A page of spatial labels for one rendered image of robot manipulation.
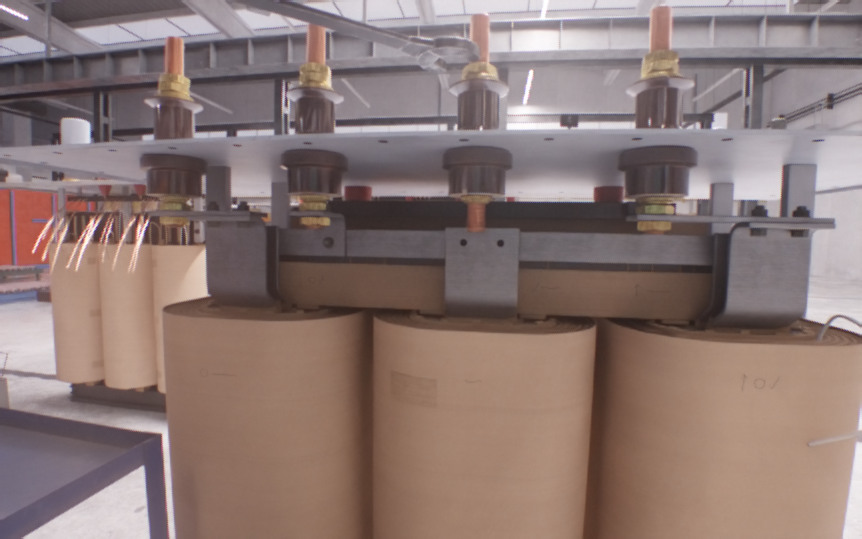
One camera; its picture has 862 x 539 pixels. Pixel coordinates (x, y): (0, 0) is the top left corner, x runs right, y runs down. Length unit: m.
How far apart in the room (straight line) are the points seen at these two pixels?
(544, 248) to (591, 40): 8.79
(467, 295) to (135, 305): 2.80
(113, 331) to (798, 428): 3.33
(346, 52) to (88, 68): 6.40
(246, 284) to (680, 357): 0.74
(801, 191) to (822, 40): 10.10
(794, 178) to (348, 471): 0.95
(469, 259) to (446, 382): 0.20
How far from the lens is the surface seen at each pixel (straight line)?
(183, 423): 0.94
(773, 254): 0.82
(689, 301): 0.88
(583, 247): 0.77
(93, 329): 3.64
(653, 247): 0.80
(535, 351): 0.69
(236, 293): 0.85
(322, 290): 0.87
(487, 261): 0.70
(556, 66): 9.83
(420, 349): 0.70
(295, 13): 0.58
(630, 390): 0.81
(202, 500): 0.98
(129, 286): 3.29
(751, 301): 0.81
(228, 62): 10.94
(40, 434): 1.01
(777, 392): 0.82
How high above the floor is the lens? 1.22
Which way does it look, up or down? 4 degrees down
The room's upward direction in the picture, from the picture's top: 1 degrees clockwise
